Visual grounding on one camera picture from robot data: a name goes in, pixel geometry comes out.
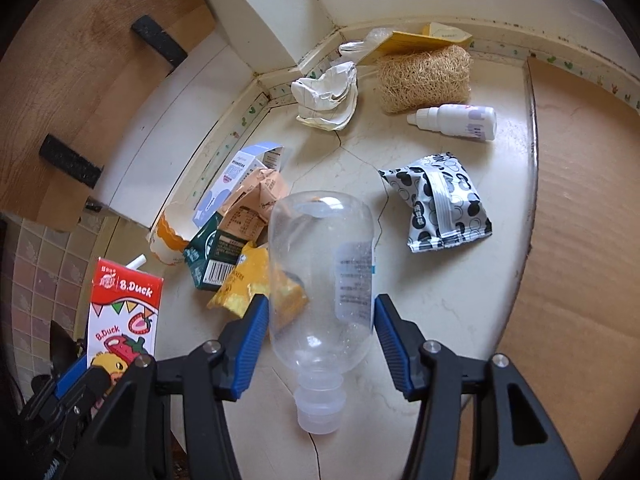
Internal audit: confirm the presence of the orange white paper cup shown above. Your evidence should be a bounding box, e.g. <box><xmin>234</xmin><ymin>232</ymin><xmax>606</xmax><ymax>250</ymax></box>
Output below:
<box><xmin>146</xmin><ymin>205</ymin><xmax>193</xmax><ymax>267</ymax></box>

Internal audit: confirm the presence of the brown cardboard sheet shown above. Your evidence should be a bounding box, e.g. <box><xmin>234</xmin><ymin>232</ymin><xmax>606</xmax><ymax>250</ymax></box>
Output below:
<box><xmin>452</xmin><ymin>56</ymin><xmax>640</xmax><ymax>480</ymax></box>

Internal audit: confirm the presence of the yellow paper packet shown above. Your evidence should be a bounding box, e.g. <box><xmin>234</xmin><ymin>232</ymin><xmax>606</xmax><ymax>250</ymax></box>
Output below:
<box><xmin>357</xmin><ymin>22</ymin><xmax>473</xmax><ymax>67</ymax></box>

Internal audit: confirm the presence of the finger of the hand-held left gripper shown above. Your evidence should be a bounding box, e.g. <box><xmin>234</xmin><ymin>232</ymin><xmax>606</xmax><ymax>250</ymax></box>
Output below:
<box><xmin>20</xmin><ymin>320</ymin><xmax>113</xmax><ymax>441</ymax></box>

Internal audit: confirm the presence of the crumpled peach carton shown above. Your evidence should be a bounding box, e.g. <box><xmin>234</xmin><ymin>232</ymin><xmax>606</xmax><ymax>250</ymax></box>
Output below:
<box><xmin>216</xmin><ymin>167</ymin><xmax>291</xmax><ymax>248</ymax></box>

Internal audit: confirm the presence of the clear plastic bag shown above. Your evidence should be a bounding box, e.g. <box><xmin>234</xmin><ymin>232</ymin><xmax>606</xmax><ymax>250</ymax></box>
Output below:
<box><xmin>338</xmin><ymin>27</ymin><xmax>396</xmax><ymax>58</ymax></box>

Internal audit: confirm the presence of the black white spotted snack packet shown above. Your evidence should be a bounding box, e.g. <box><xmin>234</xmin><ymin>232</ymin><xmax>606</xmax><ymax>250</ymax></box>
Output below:
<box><xmin>378</xmin><ymin>151</ymin><xmax>493</xmax><ymax>253</ymax></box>

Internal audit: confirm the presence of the blue white carton box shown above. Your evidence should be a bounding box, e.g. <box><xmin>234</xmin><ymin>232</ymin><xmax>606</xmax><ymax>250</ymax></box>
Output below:
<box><xmin>192</xmin><ymin>141</ymin><xmax>285</xmax><ymax>231</ymax></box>

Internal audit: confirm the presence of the wooden board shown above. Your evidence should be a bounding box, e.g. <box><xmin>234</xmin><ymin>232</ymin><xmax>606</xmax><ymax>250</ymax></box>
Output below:
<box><xmin>0</xmin><ymin>0</ymin><xmax>218</xmax><ymax>233</ymax></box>

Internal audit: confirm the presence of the loofah sponge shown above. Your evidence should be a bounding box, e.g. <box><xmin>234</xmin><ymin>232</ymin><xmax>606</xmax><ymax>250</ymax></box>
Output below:
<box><xmin>375</xmin><ymin>44</ymin><xmax>473</xmax><ymax>114</ymax></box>

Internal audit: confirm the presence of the clear plastic bottle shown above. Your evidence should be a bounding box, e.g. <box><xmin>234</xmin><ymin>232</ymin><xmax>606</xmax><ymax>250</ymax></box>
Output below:
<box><xmin>268</xmin><ymin>191</ymin><xmax>377</xmax><ymax>436</ymax></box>

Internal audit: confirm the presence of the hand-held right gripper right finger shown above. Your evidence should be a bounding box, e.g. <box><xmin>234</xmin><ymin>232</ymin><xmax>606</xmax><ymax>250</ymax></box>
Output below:
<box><xmin>374</xmin><ymin>294</ymin><xmax>583</xmax><ymax>480</ymax></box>

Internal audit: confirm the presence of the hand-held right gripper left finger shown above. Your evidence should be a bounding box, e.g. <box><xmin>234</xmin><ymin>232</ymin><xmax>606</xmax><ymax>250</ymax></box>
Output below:
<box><xmin>85</xmin><ymin>294</ymin><xmax>271</xmax><ymax>480</ymax></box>

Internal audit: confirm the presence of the yellow snack wrapper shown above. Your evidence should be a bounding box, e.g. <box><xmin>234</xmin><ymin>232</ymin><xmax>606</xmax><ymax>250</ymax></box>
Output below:
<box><xmin>206</xmin><ymin>241</ymin><xmax>309</xmax><ymax>333</ymax></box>

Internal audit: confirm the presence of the dark green carton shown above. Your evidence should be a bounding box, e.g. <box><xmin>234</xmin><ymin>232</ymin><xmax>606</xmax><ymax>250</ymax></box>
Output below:
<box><xmin>183</xmin><ymin>211</ymin><xmax>251</xmax><ymax>292</ymax></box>

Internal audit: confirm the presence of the small white dropper bottle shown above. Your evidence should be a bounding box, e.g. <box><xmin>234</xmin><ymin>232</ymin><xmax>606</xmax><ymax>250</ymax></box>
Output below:
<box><xmin>406</xmin><ymin>104</ymin><xmax>497</xmax><ymax>142</ymax></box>

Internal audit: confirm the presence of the strawberry milk carton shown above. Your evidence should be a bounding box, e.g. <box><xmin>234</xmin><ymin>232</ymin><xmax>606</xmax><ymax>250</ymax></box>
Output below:
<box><xmin>82</xmin><ymin>254</ymin><xmax>166</xmax><ymax>401</ymax></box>

